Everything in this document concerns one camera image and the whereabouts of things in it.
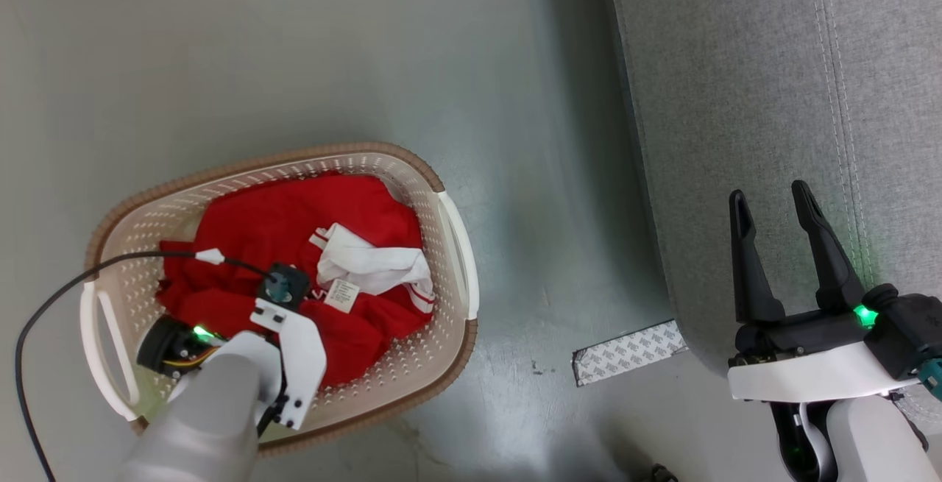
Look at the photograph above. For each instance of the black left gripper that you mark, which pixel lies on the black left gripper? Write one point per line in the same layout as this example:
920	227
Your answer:
165	346

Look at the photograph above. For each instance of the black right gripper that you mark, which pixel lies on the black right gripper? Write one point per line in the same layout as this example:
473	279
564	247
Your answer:
809	333

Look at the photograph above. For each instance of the red garment with white trim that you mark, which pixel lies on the red garment with white trim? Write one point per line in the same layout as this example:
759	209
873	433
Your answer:
250	224

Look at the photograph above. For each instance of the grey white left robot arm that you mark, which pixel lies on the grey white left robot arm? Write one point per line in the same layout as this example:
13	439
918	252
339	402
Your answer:
199	423

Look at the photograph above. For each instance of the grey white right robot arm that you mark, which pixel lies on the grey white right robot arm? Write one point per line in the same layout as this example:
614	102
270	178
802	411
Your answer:
868	445

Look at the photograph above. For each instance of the beige perforated laundry basket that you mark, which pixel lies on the beige perforated laundry basket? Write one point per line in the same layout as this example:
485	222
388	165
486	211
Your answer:
436	355

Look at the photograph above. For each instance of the patterned white tape strip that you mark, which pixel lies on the patterned white tape strip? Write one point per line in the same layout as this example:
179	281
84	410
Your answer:
629	353

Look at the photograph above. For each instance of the grey fabric sofa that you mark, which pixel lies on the grey fabric sofa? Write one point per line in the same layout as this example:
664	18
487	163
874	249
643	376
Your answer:
736	62

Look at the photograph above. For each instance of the small dark floor object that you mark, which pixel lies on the small dark floor object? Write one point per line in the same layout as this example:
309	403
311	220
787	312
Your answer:
664	474

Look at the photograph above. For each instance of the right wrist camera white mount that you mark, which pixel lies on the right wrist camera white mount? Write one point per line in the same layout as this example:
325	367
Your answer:
809	377

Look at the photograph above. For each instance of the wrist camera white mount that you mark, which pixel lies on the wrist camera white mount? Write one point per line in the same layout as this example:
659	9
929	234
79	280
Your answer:
809	377
298	353

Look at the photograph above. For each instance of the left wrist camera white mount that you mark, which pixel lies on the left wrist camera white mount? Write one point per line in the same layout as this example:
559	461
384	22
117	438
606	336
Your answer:
298	353

